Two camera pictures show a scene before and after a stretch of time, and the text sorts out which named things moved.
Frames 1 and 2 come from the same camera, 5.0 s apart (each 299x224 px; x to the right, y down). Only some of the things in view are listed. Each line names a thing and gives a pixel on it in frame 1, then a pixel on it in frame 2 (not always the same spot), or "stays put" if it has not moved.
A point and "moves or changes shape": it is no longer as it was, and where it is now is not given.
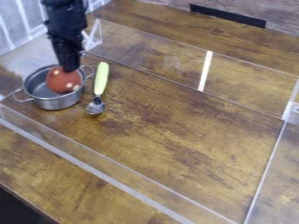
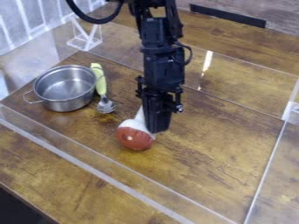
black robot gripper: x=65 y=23 to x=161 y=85
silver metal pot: x=45 y=99 moves or changes shape
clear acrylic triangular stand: x=95 y=38 stays put
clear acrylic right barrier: x=275 y=202 stays put
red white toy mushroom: x=63 y=81 to x=133 y=133
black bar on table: x=251 y=21 stays put
